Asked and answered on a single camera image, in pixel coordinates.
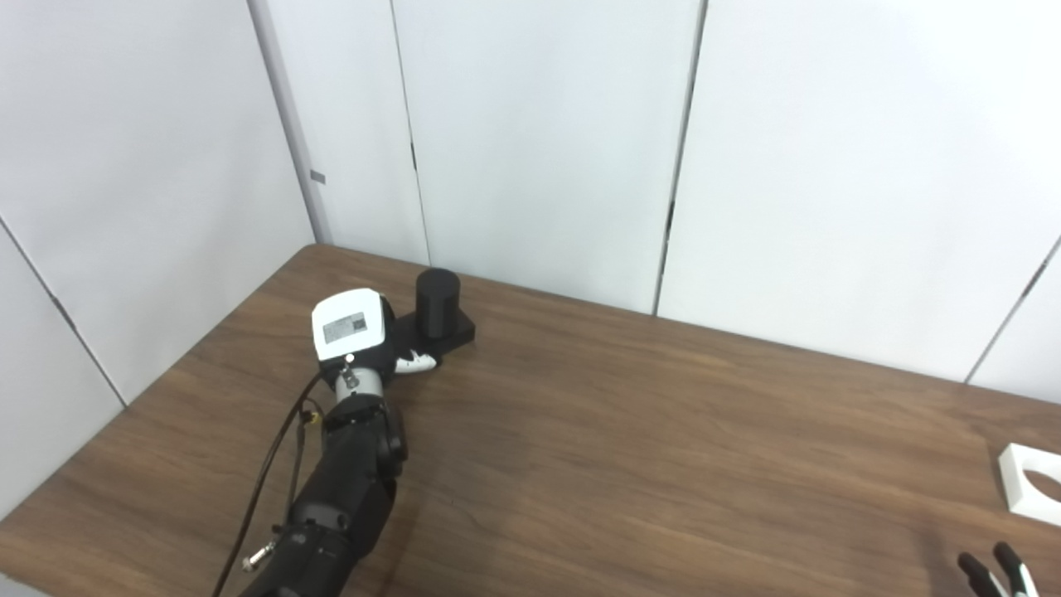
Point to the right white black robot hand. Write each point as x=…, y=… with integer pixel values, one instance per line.
x=1011, y=584

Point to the grey metal frame post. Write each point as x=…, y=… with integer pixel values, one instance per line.
x=286, y=108

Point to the white square piece with hole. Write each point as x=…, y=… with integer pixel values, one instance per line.
x=1011, y=485

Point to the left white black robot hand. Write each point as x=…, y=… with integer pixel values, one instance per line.
x=352, y=327

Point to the black peg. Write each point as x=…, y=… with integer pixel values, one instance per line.
x=438, y=307

